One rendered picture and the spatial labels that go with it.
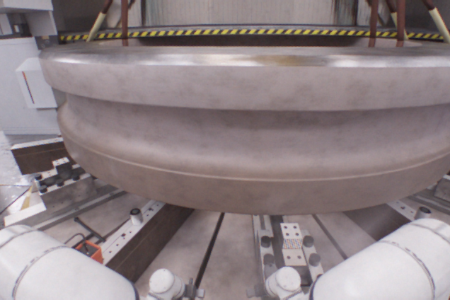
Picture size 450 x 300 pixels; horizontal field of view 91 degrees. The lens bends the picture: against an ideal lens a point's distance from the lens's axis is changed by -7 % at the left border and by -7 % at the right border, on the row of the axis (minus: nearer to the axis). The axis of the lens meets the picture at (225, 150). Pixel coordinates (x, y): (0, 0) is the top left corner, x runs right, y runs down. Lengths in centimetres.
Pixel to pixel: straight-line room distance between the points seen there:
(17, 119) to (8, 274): 599
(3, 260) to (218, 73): 98
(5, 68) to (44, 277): 580
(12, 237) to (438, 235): 74
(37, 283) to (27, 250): 7
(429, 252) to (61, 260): 59
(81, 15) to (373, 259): 492
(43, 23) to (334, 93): 381
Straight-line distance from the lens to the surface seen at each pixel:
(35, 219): 274
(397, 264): 46
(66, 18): 512
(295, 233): 149
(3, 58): 611
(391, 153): 183
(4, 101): 645
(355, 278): 45
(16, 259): 52
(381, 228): 233
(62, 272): 46
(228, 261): 198
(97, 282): 46
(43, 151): 365
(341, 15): 467
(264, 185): 138
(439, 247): 53
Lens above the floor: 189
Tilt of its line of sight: 27 degrees down
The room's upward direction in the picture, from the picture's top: 1 degrees counter-clockwise
